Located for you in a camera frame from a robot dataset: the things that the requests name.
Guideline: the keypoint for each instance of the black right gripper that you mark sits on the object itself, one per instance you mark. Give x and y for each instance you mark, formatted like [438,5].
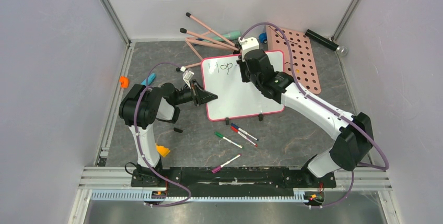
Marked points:
[251,65]

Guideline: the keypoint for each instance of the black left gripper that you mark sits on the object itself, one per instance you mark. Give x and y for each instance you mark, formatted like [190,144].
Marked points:
[200,96]

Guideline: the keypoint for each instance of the pink framed whiteboard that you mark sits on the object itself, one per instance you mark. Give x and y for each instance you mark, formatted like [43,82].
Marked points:
[236,99]

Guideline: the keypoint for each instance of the black marker cap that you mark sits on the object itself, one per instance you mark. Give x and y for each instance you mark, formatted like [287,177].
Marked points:
[178,130]

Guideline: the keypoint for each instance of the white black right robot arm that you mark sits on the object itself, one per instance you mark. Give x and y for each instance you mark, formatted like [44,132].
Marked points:
[351,133]

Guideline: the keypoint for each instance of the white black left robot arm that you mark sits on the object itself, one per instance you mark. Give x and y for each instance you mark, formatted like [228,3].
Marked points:
[144,105]

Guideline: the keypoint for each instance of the green whiteboard marker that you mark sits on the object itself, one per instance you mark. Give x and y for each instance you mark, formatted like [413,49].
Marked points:
[228,140]

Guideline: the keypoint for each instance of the blue whiteboard marker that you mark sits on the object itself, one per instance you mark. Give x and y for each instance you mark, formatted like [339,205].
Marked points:
[243,131]

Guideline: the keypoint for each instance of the red whiteboard marker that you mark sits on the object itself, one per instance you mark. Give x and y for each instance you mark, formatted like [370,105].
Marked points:
[243,136]

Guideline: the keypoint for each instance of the purple whiteboard marker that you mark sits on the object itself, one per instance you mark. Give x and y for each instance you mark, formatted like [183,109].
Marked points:
[218,168]

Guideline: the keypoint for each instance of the blue toy car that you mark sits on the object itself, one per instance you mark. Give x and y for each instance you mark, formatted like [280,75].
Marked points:
[263,38]

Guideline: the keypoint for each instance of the pink easel legs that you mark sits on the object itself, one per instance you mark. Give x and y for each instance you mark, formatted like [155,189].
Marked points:
[211,38]

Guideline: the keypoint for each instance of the teal green toy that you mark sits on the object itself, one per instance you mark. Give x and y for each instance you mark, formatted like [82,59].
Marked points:
[234,35]

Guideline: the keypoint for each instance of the pink perforated board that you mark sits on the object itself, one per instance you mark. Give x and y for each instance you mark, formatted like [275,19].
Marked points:
[298,55]

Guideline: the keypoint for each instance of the blue toy marker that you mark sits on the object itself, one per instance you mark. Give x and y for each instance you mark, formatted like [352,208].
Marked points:
[149,80]

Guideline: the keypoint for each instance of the yellow orange wedge block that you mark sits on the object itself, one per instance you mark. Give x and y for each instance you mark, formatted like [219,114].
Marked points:
[162,150]

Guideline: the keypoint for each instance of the orange plastic piece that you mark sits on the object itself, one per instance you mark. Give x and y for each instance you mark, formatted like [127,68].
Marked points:
[124,82]

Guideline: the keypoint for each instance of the black flashlight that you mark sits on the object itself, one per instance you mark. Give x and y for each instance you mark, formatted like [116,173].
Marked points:
[338,49]

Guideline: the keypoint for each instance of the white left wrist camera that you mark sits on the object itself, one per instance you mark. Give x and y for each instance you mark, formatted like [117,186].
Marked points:
[187,75]

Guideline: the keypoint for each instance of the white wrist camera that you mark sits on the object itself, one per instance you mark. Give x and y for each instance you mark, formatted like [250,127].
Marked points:
[187,75]
[247,45]

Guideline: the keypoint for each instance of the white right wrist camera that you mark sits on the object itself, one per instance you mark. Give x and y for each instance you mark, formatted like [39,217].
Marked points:
[247,45]

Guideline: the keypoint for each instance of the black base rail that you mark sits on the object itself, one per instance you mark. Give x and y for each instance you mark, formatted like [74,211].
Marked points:
[230,181]

